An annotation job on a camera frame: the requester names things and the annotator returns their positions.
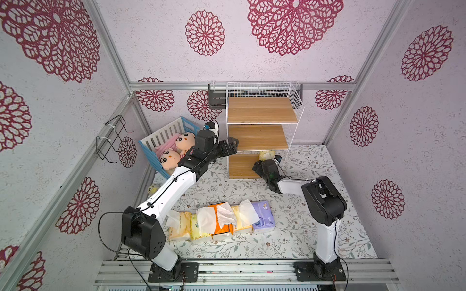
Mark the light green tissue pack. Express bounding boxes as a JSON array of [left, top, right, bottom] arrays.
[[258, 150, 276, 161]]

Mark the pale yellow tissue pack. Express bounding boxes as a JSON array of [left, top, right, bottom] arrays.
[[231, 200, 260, 234]]

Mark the purple tissue pack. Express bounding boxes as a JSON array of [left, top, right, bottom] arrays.
[[252, 201, 275, 233]]

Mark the orange tissue pack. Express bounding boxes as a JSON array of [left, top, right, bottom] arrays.
[[209, 202, 237, 243]]

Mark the yellow-green tissue box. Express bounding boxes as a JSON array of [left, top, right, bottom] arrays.
[[191, 207, 217, 243]]

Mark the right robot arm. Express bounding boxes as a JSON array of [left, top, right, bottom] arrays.
[[252, 160, 347, 264]]

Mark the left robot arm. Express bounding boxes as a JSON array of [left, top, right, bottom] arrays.
[[121, 129, 239, 271]]

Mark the plush doll blue outfit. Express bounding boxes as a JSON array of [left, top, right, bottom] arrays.
[[175, 132, 195, 155]]

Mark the blue white toy crib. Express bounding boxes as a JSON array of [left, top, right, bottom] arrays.
[[139, 116, 200, 179]]

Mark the small round toy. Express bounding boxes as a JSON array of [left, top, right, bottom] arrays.
[[148, 184, 160, 198]]

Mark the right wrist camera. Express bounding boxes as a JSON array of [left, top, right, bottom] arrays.
[[274, 155, 283, 165]]

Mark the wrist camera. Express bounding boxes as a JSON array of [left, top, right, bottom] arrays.
[[274, 155, 283, 165], [204, 120, 220, 138]]

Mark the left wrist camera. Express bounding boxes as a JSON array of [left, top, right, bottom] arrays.
[[204, 120, 220, 138]]

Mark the white wire wooden shelf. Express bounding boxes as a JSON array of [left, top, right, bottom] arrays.
[[226, 82, 305, 179]]

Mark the black wire wall rack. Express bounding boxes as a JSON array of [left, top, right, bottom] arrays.
[[95, 115, 133, 164]]

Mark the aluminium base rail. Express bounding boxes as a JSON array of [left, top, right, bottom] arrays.
[[94, 259, 400, 287]]

